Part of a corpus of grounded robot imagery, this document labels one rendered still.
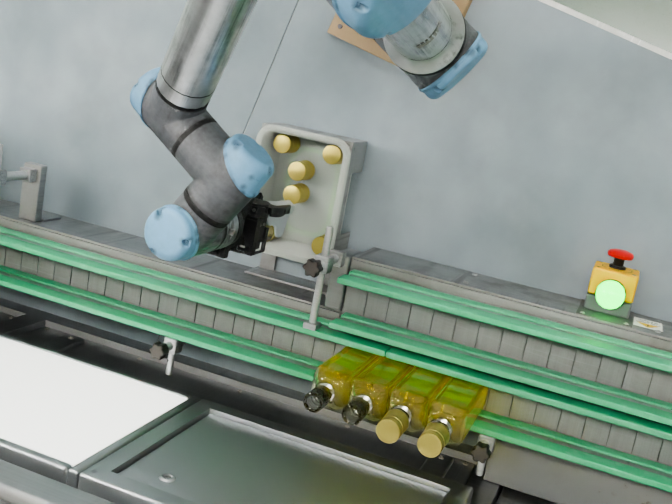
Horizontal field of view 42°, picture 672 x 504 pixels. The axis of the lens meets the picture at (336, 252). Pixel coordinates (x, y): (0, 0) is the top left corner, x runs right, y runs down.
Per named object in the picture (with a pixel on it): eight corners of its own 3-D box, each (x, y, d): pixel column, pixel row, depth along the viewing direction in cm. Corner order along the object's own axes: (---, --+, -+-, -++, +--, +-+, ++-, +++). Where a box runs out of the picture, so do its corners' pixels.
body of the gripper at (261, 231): (226, 238, 145) (189, 248, 133) (235, 187, 143) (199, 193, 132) (267, 251, 142) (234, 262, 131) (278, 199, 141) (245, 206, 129)
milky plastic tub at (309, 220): (258, 240, 165) (237, 246, 157) (278, 121, 161) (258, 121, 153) (344, 262, 160) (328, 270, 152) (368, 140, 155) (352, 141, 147)
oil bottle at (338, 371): (350, 367, 149) (303, 404, 129) (357, 335, 148) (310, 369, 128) (382, 377, 147) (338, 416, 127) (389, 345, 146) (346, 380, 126)
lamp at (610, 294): (592, 303, 139) (591, 307, 136) (599, 275, 138) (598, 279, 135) (621, 310, 138) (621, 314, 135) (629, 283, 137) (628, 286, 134)
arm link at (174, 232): (205, 234, 115) (165, 277, 118) (242, 224, 125) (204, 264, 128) (166, 190, 116) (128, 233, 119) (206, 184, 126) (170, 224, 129)
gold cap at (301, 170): (298, 158, 159) (289, 159, 155) (316, 162, 158) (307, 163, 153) (295, 177, 159) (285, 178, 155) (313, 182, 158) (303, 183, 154)
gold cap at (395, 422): (382, 429, 123) (372, 439, 118) (387, 405, 122) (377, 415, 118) (406, 437, 121) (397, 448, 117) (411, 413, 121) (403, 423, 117)
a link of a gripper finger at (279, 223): (286, 232, 151) (253, 235, 143) (293, 199, 150) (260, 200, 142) (300, 238, 149) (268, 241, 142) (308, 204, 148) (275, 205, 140)
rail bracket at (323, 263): (318, 316, 149) (289, 332, 137) (336, 219, 145) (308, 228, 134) (335, 321, 148) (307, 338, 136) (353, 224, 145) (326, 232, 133)
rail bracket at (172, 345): (181, 359, 160) (141, 379, 148) (187, 324, 159) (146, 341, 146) (200, 365, 159) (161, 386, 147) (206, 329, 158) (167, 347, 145)
